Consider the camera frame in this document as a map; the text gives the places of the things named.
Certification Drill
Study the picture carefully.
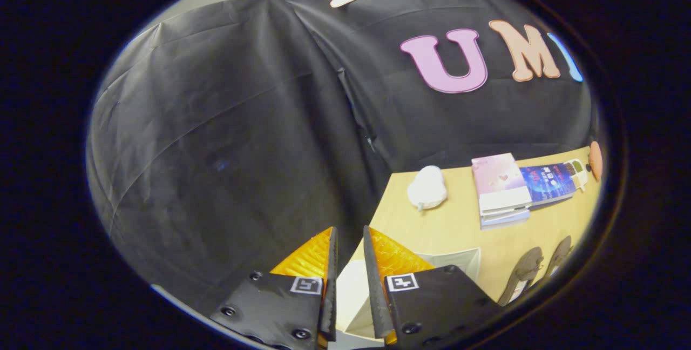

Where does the white plush toy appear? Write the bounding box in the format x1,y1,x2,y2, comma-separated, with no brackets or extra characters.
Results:
407,165,449,212

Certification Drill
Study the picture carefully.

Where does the white compartment tray with grains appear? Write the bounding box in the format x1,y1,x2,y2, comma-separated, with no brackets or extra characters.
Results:
563,158,589,192

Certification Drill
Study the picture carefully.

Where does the orange plush pad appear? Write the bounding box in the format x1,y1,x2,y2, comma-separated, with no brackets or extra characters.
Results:
588,140,604,181

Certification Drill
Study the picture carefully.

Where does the grey fabric storage box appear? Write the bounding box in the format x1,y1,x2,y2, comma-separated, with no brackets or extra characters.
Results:
336,247,482,341

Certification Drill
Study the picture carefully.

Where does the brown fuzzy shoe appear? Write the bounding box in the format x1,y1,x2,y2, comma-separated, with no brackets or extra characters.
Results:
539,235,573,287
497,246,545,307

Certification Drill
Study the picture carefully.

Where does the pink book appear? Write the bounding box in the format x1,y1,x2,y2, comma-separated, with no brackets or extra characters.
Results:
471,152,533,214

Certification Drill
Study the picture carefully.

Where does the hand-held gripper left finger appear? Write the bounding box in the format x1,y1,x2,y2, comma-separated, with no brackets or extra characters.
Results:
209,226,340,350

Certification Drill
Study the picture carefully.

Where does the grey book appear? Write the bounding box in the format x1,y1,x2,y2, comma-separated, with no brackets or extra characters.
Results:
480,207,532,223
480,215,532,231

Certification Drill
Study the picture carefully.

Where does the blue book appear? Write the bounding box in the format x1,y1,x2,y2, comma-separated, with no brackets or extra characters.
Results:
519,163,578,209

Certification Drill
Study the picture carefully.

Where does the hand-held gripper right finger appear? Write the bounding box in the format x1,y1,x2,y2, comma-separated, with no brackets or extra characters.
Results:
363,225,504,349

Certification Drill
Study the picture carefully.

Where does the black backdrop cloth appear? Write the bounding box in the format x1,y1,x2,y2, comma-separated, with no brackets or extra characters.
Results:
86,0,595,319

